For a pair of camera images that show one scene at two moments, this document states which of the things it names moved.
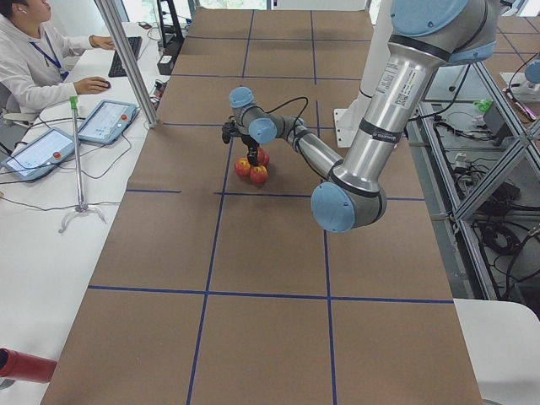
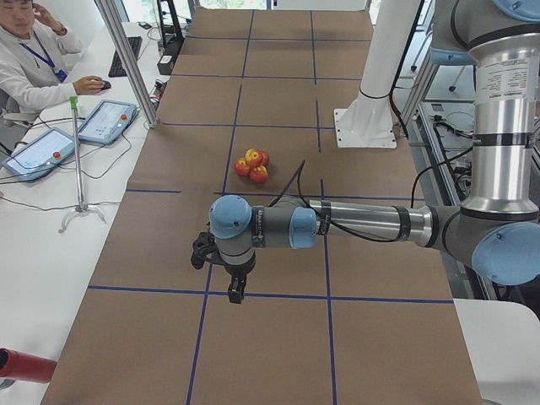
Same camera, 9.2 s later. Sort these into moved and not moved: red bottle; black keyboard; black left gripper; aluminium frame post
Moved: black left gripper
Not moved: aluminium frame post; black keyboard; red bottle
